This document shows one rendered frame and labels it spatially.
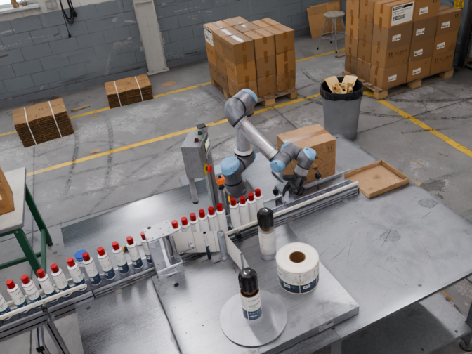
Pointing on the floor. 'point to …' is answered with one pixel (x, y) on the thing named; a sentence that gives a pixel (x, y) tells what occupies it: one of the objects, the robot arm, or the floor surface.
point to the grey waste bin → (341, 116)
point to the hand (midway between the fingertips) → (284, 201)
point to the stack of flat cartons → (42, 122)
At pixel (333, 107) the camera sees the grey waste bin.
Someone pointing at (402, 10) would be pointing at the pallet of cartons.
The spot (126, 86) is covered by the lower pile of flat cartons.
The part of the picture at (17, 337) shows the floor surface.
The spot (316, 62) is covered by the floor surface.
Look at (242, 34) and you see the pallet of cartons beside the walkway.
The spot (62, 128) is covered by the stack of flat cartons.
